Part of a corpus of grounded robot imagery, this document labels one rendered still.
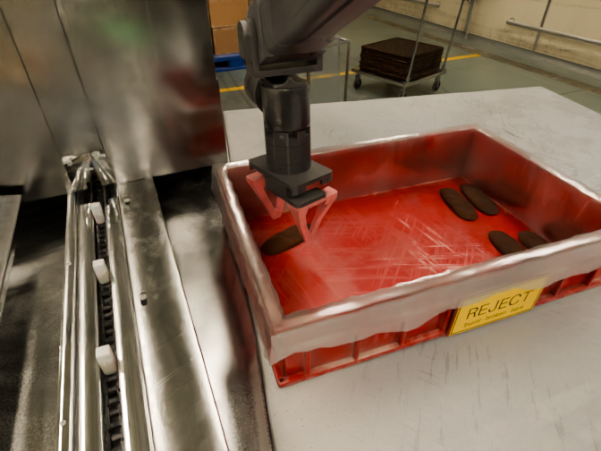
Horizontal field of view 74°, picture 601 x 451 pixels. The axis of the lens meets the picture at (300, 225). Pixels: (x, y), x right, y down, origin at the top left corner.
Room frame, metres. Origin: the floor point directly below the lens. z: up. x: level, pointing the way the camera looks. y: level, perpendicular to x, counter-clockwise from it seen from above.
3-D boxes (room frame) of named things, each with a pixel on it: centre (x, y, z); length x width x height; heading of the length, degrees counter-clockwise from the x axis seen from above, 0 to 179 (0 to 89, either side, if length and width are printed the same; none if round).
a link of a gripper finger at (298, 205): (0.44, 0.00, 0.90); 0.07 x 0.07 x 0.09; 39
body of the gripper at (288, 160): (0.46, 0.02, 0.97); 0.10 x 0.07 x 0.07; 39
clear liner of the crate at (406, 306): (0.45, -0.14, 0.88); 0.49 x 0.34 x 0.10; 109
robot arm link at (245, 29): (0.50, 0.04, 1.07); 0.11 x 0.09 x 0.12; 20
